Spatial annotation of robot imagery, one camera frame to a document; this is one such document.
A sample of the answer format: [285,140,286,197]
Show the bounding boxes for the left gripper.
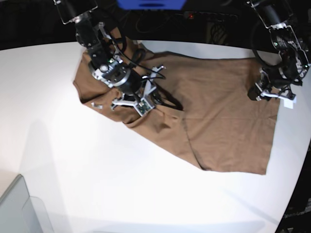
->
[247,70,296,101]

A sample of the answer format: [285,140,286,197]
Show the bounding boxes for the blue bin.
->
[117,0,186,10]

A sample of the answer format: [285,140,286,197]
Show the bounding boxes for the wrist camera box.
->
[283,98,296,109]
[134,97,155,117]

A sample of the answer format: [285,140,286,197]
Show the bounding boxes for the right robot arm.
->
[54,0,183,116]

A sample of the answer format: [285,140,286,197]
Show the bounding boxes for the brown t-shirt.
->
[73,51,279,175]

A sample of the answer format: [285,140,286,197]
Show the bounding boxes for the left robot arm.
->
[246,0,311,101]

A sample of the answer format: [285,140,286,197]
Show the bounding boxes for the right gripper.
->
[110,65,182,111]

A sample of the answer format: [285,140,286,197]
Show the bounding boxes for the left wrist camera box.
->
[283,98,296,109]

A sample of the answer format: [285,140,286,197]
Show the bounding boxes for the black power strip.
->
[183,11,239,22]

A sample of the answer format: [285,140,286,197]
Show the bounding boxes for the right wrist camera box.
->
[134,97,155,117]

